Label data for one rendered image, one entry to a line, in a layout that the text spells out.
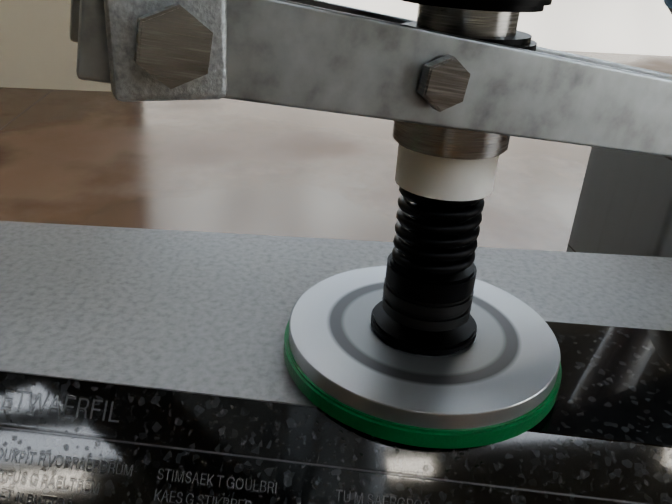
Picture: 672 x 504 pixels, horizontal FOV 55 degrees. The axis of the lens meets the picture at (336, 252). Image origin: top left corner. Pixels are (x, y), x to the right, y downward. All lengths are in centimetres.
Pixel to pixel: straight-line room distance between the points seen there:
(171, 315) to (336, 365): 18
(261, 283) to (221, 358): 13
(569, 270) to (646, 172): 94
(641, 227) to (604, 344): 106
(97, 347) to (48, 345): 4
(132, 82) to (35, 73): 528
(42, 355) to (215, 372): 14
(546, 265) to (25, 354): 52
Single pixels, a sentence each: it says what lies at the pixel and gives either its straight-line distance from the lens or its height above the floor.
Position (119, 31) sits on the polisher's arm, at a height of 113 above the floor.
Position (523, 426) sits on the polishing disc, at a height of 88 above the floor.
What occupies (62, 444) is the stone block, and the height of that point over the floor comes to 83.
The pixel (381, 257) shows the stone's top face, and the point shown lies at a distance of 70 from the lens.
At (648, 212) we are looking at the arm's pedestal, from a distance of 165.
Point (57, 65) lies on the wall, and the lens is 552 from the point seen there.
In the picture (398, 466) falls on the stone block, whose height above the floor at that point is 84.
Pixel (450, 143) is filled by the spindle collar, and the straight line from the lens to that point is 42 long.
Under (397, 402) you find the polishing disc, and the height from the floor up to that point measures 90.
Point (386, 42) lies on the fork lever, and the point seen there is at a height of 113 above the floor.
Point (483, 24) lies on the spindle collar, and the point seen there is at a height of 113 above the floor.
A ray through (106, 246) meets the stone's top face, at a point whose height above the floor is 87.
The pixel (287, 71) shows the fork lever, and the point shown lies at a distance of 34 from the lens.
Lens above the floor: 117
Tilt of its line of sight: 26 degrees down
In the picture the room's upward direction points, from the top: 4 degrees clockwise
